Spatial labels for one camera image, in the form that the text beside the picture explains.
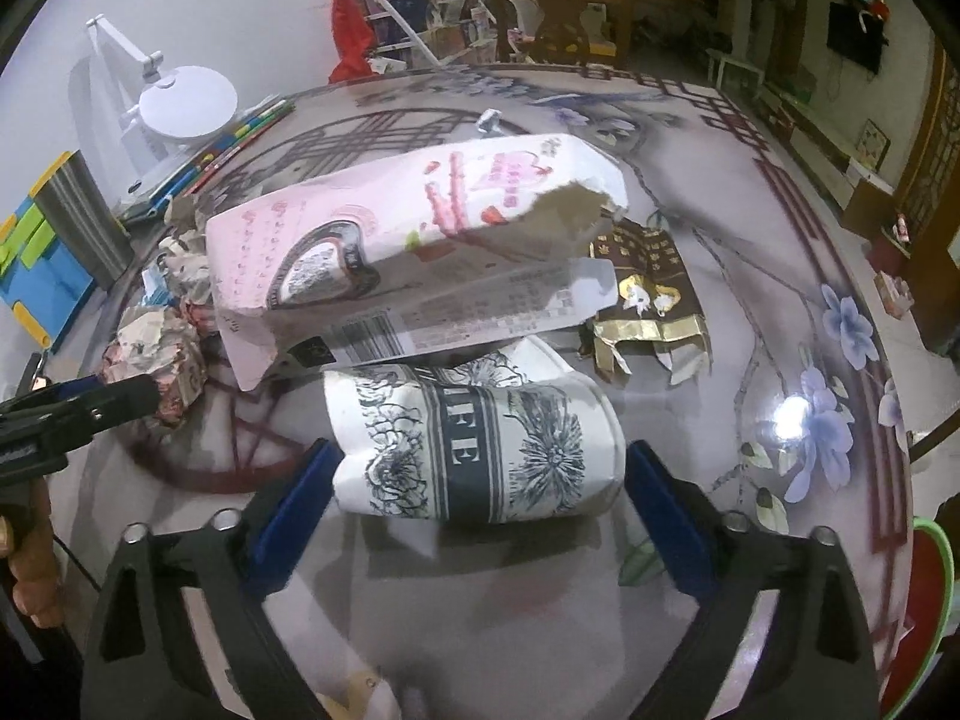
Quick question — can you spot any leaning picture frame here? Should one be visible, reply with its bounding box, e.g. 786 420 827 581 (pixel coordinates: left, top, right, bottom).
855 120 892 172

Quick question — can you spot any person's left hand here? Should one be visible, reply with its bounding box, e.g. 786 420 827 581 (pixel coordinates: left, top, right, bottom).
0 491 68 631

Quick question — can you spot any printed paper cup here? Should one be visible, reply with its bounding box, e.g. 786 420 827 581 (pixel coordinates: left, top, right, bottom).
322 336 627 524

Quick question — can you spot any tissue box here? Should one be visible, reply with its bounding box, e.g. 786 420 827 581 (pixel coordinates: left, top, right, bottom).
874 274 916 316

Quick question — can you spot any white desk lamp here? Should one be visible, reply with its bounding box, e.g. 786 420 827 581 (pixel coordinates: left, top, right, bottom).
84 15 239 166

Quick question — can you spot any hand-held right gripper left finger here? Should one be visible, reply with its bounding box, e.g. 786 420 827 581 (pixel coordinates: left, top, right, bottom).
81 439 344 720

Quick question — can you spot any white magazine rack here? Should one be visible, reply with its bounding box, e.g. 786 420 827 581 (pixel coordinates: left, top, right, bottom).
352 0 500 72

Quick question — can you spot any pink paper bag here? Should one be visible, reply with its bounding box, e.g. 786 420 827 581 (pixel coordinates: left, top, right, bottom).
204 133 627 331

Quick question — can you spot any grey striped book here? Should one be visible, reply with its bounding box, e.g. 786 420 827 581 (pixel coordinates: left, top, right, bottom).
37 150 134 290

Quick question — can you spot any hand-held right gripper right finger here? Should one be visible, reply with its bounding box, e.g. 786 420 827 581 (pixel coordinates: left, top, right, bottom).
626 441 880 720

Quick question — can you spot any small white table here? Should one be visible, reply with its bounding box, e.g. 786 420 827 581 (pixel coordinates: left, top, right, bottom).
707 49 766 91

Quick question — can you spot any gold brown wrapper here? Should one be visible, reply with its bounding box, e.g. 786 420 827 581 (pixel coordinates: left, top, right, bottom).
577 219 713 385

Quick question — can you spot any blue yellow book stand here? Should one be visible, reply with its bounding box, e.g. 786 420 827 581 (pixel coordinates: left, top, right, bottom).
0 151 95 352

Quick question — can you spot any black cable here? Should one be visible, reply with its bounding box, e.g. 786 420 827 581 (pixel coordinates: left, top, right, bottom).
49 529 102 593

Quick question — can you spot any low television cabinet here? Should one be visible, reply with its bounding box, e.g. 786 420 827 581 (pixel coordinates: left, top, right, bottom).
757 82 897 237

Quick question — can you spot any red floor pot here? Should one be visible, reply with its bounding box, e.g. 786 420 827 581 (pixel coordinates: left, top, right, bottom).
870 214 912 275

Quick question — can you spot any coloured pencils bundle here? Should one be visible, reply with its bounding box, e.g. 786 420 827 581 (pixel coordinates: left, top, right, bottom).
116 94 295 224

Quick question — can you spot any wall television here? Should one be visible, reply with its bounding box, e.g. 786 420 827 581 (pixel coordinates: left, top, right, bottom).
827 1 884 76

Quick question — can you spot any red bin with green rim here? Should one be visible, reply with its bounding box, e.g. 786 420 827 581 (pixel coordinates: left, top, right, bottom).
877 514 955 720

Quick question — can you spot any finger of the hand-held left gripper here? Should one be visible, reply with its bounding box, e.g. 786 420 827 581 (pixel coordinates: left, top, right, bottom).
0 379 102 415
0 373 162 464

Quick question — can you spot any red cloth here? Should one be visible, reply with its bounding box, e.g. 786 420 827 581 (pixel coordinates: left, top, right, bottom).
328 0 410 83

